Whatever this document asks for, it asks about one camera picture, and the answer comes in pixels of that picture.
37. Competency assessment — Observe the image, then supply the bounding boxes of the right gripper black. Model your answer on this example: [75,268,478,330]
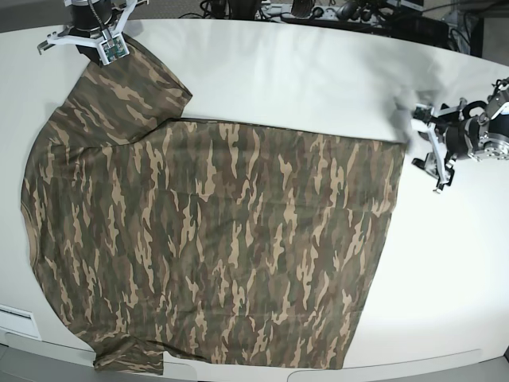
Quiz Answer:
[37,0,138,64]

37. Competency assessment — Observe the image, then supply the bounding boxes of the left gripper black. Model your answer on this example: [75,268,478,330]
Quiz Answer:
[412,99,484,193]

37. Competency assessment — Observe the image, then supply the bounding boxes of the camouflage T-shirt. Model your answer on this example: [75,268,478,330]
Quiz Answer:
[21,39,406,375]

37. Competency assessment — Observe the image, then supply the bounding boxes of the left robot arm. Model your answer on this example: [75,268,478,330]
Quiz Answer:
[412,78,508,193]

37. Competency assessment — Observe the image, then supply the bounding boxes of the black equipment clutter behind table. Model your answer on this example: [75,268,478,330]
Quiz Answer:
[197,1,482,55]

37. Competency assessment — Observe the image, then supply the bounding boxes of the white label on table edge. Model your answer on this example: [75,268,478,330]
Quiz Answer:
[0,305,41,341]

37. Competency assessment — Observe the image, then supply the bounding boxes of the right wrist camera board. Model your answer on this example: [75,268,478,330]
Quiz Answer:
[98,33,130,65]

